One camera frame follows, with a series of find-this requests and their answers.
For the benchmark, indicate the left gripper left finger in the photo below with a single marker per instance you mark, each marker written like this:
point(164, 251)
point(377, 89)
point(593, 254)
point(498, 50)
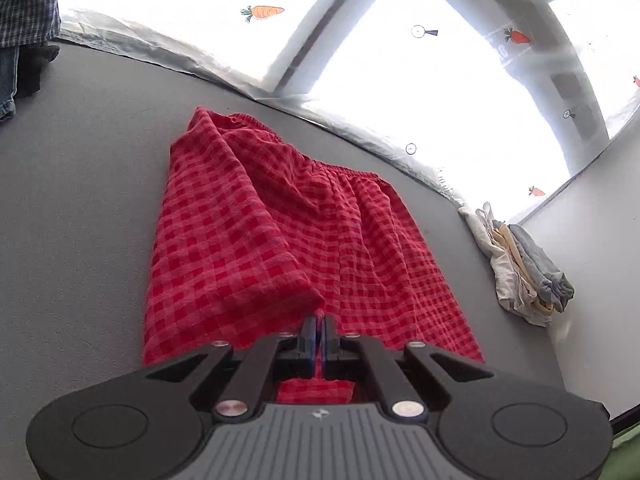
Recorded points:
point(272, 359)

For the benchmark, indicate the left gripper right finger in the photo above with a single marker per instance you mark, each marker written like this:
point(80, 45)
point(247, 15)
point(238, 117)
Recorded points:
point(366, 362)

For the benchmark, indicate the red checkered cloth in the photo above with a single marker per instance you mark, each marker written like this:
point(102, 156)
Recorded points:
point(254, 237)

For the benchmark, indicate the white folded garment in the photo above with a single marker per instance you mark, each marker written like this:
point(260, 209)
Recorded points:
point(481, 223)

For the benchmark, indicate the beige folded garment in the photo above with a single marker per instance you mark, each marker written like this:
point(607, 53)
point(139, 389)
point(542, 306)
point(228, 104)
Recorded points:
point(533, 308)

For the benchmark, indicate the grey folded garment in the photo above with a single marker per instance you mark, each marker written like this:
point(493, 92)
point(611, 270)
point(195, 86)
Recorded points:
point(552, 285)

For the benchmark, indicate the white printed backdrop cloth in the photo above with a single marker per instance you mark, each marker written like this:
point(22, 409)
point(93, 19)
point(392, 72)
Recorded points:
point(489, 101)

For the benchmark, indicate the black garment in pile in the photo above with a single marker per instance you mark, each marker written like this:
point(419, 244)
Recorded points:
point(32, 61)

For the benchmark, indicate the blue denim jeans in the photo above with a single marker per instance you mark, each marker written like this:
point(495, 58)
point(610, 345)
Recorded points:
point(8, 81)

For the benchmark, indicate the blue plaid shirt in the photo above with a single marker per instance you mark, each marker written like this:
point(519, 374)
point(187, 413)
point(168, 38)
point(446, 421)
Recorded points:
point(26, 22)

